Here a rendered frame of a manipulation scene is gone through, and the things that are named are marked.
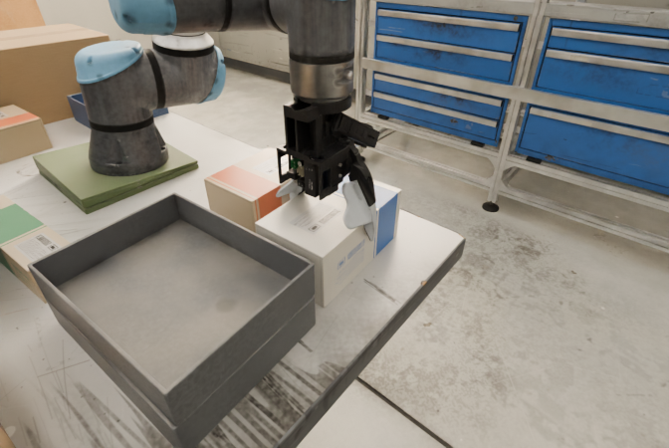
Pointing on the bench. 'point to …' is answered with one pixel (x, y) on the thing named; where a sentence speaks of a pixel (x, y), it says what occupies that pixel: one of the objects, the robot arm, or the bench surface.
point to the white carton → (332, 235)
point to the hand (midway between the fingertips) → (333, 220)
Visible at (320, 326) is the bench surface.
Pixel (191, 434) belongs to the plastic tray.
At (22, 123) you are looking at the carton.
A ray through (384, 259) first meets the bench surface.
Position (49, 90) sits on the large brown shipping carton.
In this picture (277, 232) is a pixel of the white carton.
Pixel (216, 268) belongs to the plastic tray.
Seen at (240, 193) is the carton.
